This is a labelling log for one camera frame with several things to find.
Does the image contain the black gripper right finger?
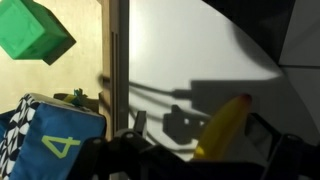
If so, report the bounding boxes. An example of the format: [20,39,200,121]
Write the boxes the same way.
[244,112,285,165]

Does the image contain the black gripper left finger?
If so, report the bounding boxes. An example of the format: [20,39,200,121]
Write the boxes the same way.
[132,110,148,138]

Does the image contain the yellow banana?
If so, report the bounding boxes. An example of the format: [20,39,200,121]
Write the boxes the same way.
[193,93,253,161]

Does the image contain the shallow wooden box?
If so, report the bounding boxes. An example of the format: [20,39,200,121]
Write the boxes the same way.
[0,0,130,141]

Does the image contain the blue soft cube number four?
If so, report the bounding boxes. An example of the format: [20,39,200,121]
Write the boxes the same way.
[8,101,108,180]

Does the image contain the green wooden cube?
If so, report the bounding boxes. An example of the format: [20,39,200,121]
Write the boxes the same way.
[0,0,77,66]

